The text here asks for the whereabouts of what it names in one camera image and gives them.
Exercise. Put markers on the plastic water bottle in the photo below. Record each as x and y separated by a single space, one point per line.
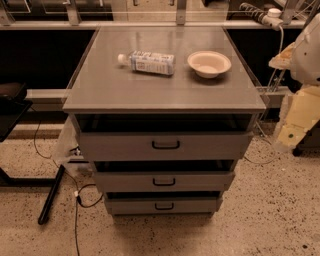
149 62

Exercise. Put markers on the grey drawer cabinet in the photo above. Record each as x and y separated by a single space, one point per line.
104 86

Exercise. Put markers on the white power strip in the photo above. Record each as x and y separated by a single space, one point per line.
260 16

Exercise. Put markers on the black side table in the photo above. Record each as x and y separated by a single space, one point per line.
13 105

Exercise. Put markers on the black table leg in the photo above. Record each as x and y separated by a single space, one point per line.
44 215

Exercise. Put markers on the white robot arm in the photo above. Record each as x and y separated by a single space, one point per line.
302 59

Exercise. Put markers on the white paper bowl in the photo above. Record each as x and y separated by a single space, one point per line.
209 64

